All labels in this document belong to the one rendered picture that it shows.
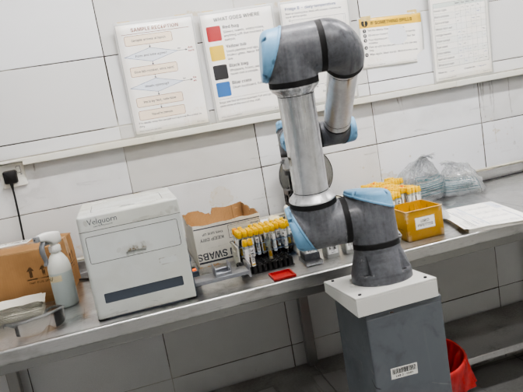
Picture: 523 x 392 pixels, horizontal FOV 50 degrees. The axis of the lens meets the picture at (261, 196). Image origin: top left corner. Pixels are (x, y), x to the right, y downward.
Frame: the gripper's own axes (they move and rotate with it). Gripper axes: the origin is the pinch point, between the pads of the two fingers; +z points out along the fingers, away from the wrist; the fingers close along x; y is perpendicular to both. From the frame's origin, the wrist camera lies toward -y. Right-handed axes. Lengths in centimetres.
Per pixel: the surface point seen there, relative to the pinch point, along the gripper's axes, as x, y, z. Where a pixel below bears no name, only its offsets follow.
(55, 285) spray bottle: 78, 12, 2
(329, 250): -6.3, -0.1, 7.4
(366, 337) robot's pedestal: 2.3, -46.0, 16.1
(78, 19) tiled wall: 57, 55, -82
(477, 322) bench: -85, 50, 70
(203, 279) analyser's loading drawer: 34.5, -4.8, 5.9
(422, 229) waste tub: -37.1, -3.0, 6.4
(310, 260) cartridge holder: 0.9, -2.0, 8.4
